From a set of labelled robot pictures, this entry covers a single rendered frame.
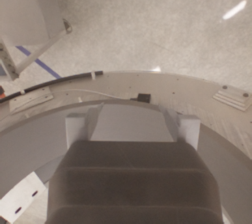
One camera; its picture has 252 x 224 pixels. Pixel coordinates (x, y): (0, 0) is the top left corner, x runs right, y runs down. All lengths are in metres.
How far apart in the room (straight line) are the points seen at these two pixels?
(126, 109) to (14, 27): 0.84
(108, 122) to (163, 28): 0.80
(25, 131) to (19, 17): 0.69
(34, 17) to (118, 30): 0.52
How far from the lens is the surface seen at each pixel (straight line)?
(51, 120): 0.67
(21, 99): 0.88
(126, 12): 1.27
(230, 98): 0.70
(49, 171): 1.02
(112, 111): 0.63
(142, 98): 0.66
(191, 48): 1.35
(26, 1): 1.13
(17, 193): 0.88
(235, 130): 0.62
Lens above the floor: 1.23
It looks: 51 degrees down
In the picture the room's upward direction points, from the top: 168 degrees counter-clockwise
